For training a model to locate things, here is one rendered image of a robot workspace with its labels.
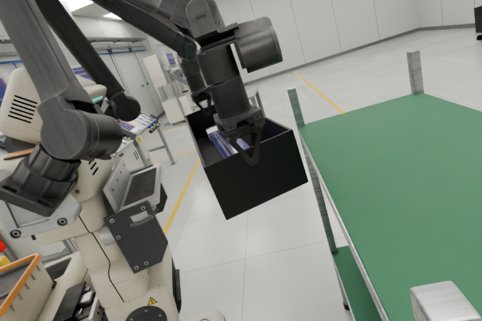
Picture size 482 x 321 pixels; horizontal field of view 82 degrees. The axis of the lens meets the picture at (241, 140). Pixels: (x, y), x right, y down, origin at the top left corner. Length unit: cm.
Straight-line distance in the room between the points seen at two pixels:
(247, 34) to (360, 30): 981
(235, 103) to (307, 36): 940
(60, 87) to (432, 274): 60
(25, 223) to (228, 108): 39
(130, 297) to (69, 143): 47
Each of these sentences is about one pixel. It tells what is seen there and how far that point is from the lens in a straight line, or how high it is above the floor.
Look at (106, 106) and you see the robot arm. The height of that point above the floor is 125.
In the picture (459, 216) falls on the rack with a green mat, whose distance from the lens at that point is 56.
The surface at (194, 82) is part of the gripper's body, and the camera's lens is 99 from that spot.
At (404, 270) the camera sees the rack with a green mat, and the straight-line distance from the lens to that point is 47.
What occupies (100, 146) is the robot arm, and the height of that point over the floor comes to 121.
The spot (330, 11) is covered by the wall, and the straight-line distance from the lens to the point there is 998.
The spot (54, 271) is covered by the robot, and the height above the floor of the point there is 81.
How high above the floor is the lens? 129
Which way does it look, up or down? 18 degrees down
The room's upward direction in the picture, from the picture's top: 19 degrees counter-clockwise
